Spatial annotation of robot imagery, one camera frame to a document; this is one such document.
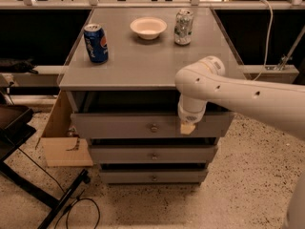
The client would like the grey middle drawer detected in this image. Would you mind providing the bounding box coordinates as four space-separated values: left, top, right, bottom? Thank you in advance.
90 145 217 164

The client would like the white hanging cable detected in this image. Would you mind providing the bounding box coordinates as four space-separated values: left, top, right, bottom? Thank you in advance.
253 0 275 82

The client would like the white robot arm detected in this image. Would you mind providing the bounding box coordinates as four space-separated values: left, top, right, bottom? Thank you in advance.
174 56 305 229

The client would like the grey drawer cabinet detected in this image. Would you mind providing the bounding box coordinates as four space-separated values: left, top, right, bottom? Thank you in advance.
60 8 242 172

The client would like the white bowl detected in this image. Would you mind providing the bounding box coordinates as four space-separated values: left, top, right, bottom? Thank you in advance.
130 17 167 40

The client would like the green and silver soda can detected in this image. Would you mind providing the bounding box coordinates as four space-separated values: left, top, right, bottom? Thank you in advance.
174 9 193 46

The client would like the black floor cable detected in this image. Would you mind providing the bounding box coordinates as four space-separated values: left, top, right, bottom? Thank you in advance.
17 148 101 229

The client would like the black stand frame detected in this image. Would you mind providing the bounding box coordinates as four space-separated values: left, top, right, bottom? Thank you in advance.
0 104 90 229

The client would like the blue Pepsi can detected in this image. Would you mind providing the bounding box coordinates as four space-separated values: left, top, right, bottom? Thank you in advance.
84 24 109 63

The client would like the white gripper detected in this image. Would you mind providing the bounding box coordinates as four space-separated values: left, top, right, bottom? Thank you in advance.
178 104 206 135

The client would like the grey top drawer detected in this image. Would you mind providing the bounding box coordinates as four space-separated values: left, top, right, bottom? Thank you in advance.
71 112 234 139

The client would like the grey bottom drawer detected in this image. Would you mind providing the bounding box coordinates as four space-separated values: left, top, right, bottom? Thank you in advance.
100 169 208 184

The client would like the wooden board panel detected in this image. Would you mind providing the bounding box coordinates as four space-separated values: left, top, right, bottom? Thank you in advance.
40 92 93 167

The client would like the grey drawer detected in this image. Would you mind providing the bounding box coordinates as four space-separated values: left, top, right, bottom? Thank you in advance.
71 112 234 139
100 169 208 184
90 145 217 164

